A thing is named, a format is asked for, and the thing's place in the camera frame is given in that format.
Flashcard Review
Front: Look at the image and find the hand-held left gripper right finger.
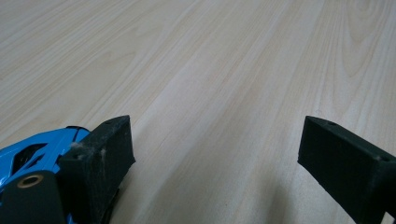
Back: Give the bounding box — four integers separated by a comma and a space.
297, 116, 396, 224

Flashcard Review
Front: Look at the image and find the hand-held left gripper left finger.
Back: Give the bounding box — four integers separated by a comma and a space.
57, 115, 136, 224

